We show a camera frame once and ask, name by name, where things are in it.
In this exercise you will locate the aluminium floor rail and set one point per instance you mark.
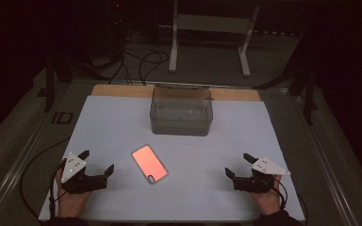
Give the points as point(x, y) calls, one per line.
point(326, 175)
point(15, 175)

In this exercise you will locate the person's left hand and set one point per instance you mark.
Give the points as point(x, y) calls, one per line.
point(70, 202)

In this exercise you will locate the white table sheet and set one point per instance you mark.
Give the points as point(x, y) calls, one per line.
point(194, 194)

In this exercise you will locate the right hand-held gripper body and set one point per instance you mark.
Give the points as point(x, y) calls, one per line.
point(265, 166)

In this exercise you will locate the clear plastic container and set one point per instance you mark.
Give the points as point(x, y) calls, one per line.
point(181, 122)

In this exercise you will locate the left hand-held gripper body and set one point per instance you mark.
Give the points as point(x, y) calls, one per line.
point(70, 168)

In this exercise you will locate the white metal stand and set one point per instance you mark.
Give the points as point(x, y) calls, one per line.
point(212, 23)

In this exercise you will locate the black metal stand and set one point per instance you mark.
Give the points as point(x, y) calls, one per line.
point(309, 94)
point(49, 84)

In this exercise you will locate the person's right hand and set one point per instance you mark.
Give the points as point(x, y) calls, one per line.
point(268, 202)

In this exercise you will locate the black square floor bracket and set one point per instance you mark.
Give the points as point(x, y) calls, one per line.
point(56, 118)

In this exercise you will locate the smartphone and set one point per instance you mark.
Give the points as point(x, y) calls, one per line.
point(149, 164)

